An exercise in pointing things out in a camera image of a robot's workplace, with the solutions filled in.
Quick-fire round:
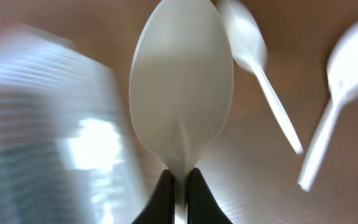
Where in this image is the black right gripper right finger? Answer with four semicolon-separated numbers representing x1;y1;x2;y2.
186;168;232;224

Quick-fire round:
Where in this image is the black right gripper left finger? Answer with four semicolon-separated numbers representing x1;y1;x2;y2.
132;169;175;224

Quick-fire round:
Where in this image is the clear perforated plastic basket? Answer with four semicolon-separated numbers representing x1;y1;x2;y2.
0;24;145;223

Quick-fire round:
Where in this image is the white plastic spoon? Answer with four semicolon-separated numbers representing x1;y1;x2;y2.
217;0;303;155
298;21;358;192

